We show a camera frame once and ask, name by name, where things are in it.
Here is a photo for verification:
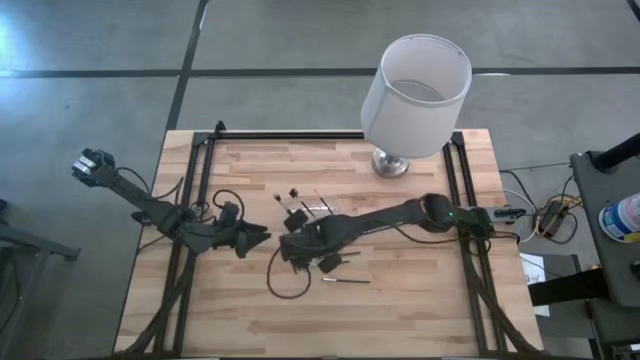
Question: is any yellow cable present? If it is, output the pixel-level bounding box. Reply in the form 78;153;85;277
535;193;584;237

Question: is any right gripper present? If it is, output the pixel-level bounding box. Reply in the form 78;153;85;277
279;208;346;275

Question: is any grey side cart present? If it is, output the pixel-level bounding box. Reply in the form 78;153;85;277
569;149;640;307

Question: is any white cable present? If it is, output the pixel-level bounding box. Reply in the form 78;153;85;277
501;187;542;239

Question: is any blue white wipes canister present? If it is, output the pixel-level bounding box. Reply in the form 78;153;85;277
598;192;640;244

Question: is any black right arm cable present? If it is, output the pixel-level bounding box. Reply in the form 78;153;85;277
266;247;312;300

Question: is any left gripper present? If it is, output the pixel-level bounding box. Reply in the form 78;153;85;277
212;223;272;260

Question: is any black floor cable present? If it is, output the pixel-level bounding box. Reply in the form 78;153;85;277
498;160;574;207

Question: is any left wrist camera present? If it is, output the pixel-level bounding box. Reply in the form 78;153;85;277
218;200;240;227

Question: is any black power adapter box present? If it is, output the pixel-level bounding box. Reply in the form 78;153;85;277
541;198;567;232

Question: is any table lamp white shade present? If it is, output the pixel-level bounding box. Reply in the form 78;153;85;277
359;33;473;179

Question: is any white paper sheet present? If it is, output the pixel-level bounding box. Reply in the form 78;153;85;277
518;252;551;318

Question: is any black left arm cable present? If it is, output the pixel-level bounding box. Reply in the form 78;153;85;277
212;188;246;221

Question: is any grey bench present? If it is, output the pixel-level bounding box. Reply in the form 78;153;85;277
0;198;81;351

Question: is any thin black makeup brush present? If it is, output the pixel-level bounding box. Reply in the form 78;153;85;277
313;187;335;210

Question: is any black aluminium table frame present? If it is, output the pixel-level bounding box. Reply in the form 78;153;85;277
113;119;544;359

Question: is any black cart beam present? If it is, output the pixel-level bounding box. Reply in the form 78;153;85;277
528;267;609;307

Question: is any black pole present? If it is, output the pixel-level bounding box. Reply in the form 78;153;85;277
592;132;640;172

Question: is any grey stand base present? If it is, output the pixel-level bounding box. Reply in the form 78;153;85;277
585;298;640;360

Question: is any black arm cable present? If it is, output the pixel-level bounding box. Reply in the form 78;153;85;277
212;188;246;221
266;247;312;300

